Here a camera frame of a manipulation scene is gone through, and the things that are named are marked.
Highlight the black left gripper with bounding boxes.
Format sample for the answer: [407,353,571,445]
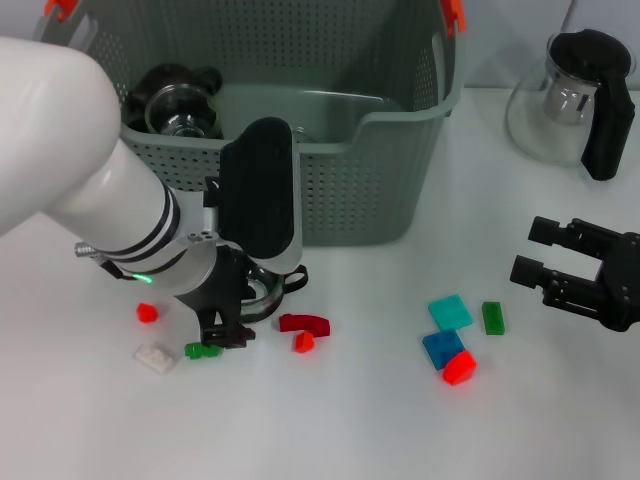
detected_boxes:
[173,246,258,351]

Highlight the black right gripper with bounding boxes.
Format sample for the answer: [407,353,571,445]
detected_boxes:
[508,215,640,332]

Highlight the grey perforated storage basket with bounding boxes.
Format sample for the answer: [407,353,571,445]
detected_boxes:
[32,0,469,249]

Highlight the green sloped toy brick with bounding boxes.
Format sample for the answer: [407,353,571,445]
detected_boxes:
[184,341,224,360]

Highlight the white flat toy brick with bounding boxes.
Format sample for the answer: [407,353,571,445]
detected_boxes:
[132,341,177,375]

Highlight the dark red curved brick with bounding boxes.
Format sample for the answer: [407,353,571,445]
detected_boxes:
[278,313,332,339]

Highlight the green flat toy brick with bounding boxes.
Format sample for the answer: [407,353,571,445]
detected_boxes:
[481,301,508,335]

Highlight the teal square plate brick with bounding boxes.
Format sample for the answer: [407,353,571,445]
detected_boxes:
[428,293,475,331]

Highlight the blue square plate brick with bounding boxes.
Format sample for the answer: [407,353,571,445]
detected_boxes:
[422,328,469,371]

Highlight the large orange-red sloped brick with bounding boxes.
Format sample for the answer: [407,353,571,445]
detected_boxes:
[442,348,479,387]

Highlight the black clay teapot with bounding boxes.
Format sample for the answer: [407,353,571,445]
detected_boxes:
[123,62,224,131]

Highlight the glass teapot with black handle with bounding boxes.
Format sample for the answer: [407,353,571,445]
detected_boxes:
[504,28,637,182]

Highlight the left wrist cable with connector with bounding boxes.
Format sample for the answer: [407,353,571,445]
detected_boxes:
[73,241,139,282]

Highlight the orange basket handle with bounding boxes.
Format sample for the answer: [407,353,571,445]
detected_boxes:
[43,0,469,40]

